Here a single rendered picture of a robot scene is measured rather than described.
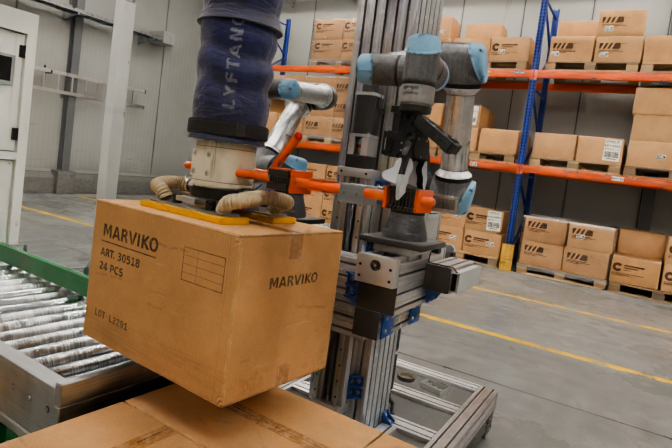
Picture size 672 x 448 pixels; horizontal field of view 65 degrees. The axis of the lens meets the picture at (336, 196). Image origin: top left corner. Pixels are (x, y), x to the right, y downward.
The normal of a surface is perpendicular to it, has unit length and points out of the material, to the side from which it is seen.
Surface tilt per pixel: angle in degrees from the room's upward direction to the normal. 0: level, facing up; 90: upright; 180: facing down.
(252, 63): 70
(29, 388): 90
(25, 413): 90
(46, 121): 90
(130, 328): 89
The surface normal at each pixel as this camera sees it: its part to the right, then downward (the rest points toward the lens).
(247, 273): 0.81, 0.13
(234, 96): 0.35, -0.18
